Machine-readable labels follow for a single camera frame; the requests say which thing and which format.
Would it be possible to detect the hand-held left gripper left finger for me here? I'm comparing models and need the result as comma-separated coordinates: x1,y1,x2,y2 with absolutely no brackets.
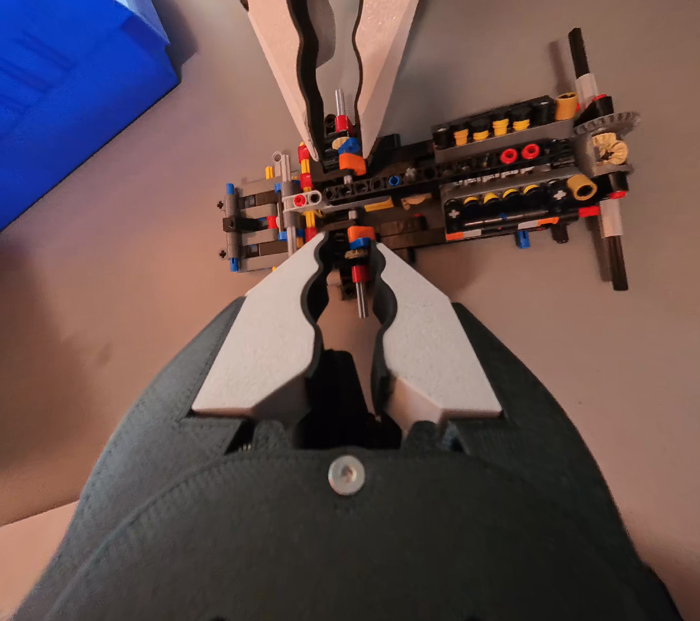
190,232,330,420

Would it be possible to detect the multicoloured lego technic model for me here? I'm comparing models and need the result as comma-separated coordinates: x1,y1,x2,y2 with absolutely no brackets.
218,27,641,321

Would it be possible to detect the large blue plastic bin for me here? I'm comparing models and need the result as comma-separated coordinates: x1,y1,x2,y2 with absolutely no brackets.
0,0,180,230

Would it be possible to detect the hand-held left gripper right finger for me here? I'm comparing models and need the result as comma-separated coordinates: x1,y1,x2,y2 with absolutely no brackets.
372,242,504,423

